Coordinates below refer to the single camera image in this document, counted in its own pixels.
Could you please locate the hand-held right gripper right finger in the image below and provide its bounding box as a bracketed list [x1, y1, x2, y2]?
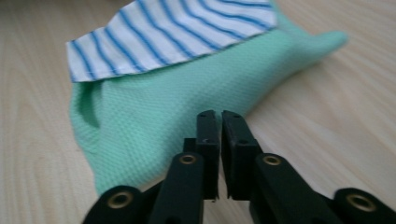
[220, 109, 263, 201]

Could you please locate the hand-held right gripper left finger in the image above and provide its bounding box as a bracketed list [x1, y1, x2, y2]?
[182, 109, 221, 201]

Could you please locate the mint green small shirt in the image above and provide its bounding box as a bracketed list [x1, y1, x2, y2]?
[65, 0, 349, 196]

